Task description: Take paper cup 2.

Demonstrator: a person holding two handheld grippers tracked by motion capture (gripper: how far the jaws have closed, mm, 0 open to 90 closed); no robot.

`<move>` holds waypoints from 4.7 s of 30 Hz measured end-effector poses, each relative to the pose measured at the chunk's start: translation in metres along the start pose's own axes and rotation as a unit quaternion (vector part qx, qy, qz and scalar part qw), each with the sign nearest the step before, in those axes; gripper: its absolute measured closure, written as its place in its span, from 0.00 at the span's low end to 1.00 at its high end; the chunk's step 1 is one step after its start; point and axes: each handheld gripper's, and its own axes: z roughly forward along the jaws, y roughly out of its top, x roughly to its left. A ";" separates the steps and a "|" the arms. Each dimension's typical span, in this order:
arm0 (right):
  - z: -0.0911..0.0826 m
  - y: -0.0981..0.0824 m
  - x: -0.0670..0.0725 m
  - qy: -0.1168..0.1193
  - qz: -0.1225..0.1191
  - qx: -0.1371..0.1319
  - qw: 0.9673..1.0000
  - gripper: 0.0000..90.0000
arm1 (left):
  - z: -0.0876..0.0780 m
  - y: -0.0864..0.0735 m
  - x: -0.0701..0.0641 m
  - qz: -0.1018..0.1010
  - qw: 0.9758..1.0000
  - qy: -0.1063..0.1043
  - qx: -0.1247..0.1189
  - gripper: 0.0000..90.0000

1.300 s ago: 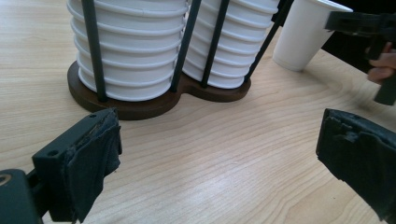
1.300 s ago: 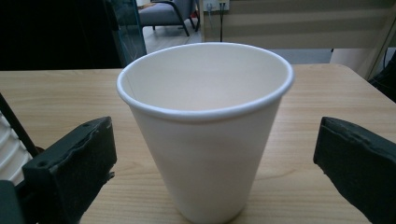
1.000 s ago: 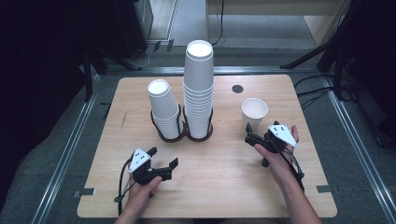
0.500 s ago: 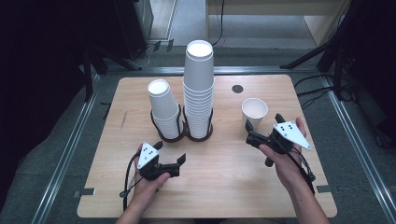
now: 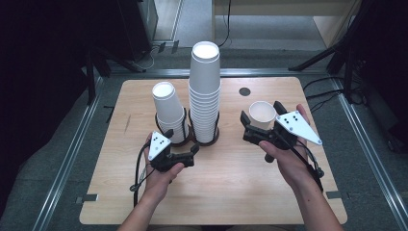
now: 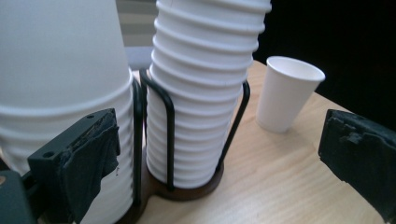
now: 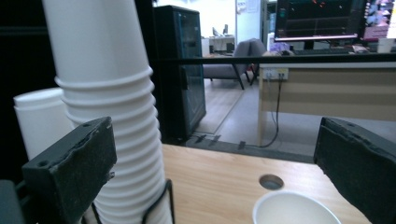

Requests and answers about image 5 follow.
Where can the black metal stand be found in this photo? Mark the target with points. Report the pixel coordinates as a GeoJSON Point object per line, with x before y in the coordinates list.
{"type": "Point", "coordinates": [93, 73]}

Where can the white paper cup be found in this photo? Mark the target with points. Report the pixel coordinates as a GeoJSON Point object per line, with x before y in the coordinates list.
{"type": "Point", "coordinates": [261, 112]}

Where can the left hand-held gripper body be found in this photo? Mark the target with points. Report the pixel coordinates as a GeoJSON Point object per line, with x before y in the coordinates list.
{"type": "Point", "coordinates": [158, 144]}

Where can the tall stack of white cups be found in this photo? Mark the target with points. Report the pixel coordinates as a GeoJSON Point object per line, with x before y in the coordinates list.
{"type": "Point", "coordinates": [205, 96]}

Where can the person's left hand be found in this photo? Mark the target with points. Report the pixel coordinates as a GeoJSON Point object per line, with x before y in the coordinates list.
{"type": "Point", "coordinates": [158, 179]}

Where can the grey tape marker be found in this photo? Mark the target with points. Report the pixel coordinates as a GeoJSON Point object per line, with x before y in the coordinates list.
{"type": "Point", "coordinates": [88, 198]}
{"type": "Point", "coordinates": [334, 194]}

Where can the metal floor rail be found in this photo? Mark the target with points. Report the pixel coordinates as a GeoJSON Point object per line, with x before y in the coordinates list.
{"type": "Point", "coordinates": [256, 72]}
{"type": "Point", "coordinates": [372, 154]}
{"type": "Point", "coordinates": [64, 166]}

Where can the light wooden cabinet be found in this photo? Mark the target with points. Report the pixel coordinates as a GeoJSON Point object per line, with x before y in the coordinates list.
{"type": "Point", "coordinates": [330, 22]}

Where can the black tripod stand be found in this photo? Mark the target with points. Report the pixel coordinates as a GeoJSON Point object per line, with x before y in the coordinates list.
{"type": "Point", "coordinates": [340, 48]}

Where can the short stack of white cups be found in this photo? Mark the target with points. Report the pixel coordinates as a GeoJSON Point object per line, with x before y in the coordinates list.
{"type": "Point", "coordinates": [166, 106]}

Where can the dark cabinet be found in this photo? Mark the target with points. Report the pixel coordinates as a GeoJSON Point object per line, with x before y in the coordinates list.
{"type": "Point", "coordinates": [134, 25]}

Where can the black round table grommet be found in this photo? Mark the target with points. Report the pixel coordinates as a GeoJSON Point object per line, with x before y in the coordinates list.
{"type": "Point", "coordinates": [244, 91]}

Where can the person's right hand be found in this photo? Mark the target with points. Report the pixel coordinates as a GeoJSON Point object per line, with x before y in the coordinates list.
{"type": "Point", "coordinates": [295, 166]}

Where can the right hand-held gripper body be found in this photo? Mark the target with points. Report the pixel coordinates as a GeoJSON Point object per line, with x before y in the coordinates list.
{"type": "Point", "coordinates": [296, 126]}

